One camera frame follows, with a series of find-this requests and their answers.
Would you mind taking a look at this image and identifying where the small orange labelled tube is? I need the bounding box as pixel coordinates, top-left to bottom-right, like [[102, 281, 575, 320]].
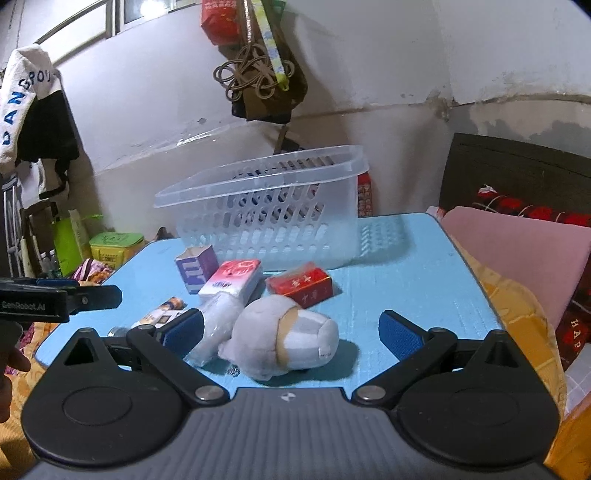
[[107, 297, 186, 337]]

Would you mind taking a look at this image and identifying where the clear bottle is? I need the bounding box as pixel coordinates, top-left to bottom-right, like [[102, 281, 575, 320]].
[[184, 292, 245, 367]]

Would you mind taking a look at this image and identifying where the purple small carton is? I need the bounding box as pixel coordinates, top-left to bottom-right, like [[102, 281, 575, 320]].
[[175, 245, 219, 294]]

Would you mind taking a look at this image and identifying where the pink tissue pack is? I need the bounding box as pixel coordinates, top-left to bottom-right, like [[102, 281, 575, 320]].
[[198, 259, 263, 305]]

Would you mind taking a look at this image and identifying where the white plush toy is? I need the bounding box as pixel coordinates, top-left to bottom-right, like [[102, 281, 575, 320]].
[[217, 295, 339, 381]]

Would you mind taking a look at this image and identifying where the red cigarette box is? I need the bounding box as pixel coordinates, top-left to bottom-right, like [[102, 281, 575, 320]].
[[266, 262, 334, 308]]

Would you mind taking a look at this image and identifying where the clear plastic basket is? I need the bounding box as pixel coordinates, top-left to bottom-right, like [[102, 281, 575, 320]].
[[154, 145, 369, 272]]

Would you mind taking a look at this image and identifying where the person left hand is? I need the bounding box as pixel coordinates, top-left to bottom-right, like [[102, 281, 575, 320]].
[[0, 347, 31, 423]]

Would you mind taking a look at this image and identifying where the green paper bag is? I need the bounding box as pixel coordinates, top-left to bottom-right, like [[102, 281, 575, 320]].
[[52, 209, 103, 277]]

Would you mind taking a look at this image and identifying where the green yellow tin box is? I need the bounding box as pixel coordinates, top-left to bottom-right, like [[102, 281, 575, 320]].
[[89, 232, 145, 270]]

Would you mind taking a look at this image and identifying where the red gift box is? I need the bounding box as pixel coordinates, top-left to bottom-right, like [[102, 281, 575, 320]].
[[358, 172, 374, 217]]

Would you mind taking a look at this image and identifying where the red patterned bedding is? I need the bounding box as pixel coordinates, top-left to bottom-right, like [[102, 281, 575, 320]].
[[472, 185, 590, 227]]

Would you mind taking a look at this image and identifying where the white black hanging jacket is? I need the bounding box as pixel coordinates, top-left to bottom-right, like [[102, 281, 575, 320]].
[[1, 44, 80, 199]]

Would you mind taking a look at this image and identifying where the dark wooden headboard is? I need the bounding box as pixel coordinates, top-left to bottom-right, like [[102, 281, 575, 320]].
[[439, 133, 590, 214]]

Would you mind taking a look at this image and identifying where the brown hanging bag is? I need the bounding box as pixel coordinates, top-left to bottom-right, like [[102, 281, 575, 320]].
[[226, 1, 308, 125]]

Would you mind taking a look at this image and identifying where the red hanging bag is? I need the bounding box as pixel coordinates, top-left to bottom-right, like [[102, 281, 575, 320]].
[[201, 0, 240, 46]]

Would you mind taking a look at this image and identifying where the beige coiled rope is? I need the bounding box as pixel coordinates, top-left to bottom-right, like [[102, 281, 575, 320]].
[[212, 41, 297, 104]]

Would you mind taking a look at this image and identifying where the yellow green lanyard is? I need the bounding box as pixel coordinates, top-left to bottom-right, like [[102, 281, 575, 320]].
[[250, 0, 293, 92]]

